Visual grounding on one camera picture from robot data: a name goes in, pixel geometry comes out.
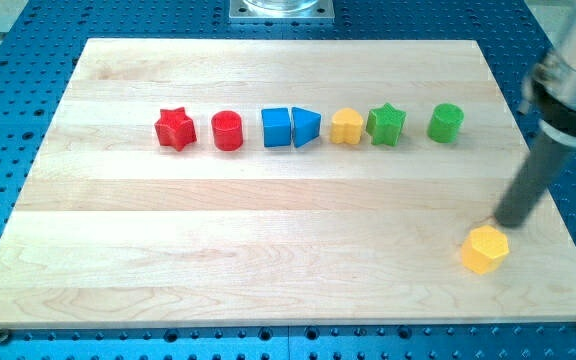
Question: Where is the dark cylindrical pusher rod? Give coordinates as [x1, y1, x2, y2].
[493, 130, 575, 228]

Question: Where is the yellow hexagon block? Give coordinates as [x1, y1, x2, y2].
[461, 225, 510, 274]

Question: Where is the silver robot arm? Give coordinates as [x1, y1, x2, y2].
[493, 6, 576, 228]

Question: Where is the green star block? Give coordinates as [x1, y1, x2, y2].
[366, 103, 407, 147]

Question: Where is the red star block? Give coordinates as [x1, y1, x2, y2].
[154, 107, 197, 151]

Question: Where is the green cylinder block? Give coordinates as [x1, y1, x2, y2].
[427, 103, 465, 143]

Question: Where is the yellow heart block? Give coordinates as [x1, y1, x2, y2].
[330, 108, 363, 145]

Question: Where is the blue triangle block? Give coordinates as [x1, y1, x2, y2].
[291, 107, 321, 148]

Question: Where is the blue cube block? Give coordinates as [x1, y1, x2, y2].
[261, 108, 292, 147]

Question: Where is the red cylinder block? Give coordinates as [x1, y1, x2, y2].
[211, 110, 243, 151]

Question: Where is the light wooden board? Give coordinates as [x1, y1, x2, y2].
[0, 38, 576, 329]

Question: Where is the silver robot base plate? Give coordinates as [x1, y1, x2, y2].
[228, 0, 335, 21]

